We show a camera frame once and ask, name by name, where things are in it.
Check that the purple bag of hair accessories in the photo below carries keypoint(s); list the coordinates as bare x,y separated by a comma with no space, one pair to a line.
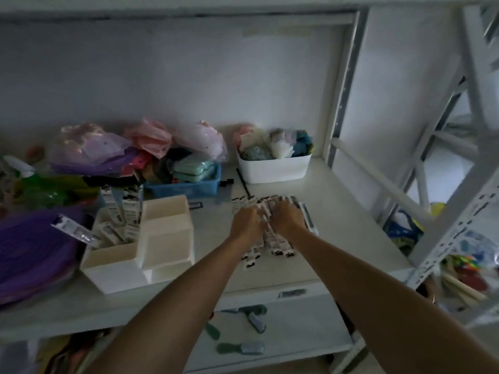
87,149

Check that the pile of coloured cloth items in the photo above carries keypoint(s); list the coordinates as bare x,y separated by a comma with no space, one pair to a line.
273,144

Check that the person's right fingers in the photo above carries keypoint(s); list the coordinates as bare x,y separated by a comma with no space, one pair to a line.
277,212

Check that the black thin stick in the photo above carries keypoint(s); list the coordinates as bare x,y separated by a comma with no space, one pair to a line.
242,185

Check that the person's right hand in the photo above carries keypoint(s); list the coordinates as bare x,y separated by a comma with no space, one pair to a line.
289,221

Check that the shelf edge price label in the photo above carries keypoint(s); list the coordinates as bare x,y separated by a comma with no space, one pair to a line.
292,294

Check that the pile of black-white card packets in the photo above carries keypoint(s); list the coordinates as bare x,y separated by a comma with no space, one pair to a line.
273,245

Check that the clear pink-white plastic bag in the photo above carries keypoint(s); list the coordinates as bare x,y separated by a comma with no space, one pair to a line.
203,140

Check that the person's left hand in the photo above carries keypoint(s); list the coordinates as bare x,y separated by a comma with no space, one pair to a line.
245,225

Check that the white plastic bin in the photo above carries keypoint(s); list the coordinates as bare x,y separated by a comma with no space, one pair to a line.
273,169

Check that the bunch of upright card packets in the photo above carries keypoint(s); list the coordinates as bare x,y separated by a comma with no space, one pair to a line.
123,220

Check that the blue plastic basket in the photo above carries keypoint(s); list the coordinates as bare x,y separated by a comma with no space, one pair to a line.
183,186

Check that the small black label tag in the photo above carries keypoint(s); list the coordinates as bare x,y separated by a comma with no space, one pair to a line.
195,206

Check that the bundle of wooden sticks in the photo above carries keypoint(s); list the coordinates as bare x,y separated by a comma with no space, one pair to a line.
464,288

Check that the person's right forearm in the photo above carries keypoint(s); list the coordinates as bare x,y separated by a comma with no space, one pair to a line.
370,296

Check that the colourful packaged toys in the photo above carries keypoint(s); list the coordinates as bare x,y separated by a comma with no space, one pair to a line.
469,268

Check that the white divided organizer box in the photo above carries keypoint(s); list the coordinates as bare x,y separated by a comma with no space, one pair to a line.
156,245

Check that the large purple plastic bag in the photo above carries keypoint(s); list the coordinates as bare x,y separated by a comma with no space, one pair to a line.
33,249

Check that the person's left forearm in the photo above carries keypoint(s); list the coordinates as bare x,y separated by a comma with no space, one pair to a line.
175,307

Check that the green soap boxes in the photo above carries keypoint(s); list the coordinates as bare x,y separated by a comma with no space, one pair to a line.
193,169

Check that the white slotted shelf rack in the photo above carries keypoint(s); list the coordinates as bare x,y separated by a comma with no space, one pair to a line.
460,159

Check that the white metal shelf rack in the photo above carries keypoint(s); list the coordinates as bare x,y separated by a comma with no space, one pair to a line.
331,214

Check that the person's left fingers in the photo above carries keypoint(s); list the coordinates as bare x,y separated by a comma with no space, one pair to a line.
259,218

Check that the clear blister card packet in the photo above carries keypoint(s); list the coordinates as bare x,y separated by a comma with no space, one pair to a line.
74,229

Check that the pink plastic bag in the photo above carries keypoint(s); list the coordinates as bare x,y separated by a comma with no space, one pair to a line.
150,138

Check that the green spray bottle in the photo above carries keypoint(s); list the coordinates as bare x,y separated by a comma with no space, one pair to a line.
37,188

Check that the blue patterned bag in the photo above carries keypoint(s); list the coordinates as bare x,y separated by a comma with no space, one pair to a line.
403,229

